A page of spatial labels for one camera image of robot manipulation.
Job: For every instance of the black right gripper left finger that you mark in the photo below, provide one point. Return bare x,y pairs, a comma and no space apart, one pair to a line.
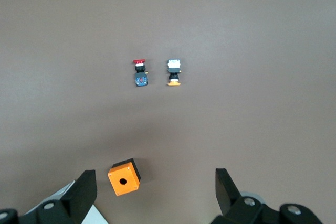
78,200

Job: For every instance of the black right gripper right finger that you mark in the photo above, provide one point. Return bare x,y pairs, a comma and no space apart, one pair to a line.
231,203

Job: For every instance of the red push button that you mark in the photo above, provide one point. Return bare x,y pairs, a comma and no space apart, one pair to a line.
141,75

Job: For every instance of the orange push button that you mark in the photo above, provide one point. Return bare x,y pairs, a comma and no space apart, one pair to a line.
173,72

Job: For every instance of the orange box with hole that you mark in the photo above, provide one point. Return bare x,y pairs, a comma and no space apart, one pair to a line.
123,179

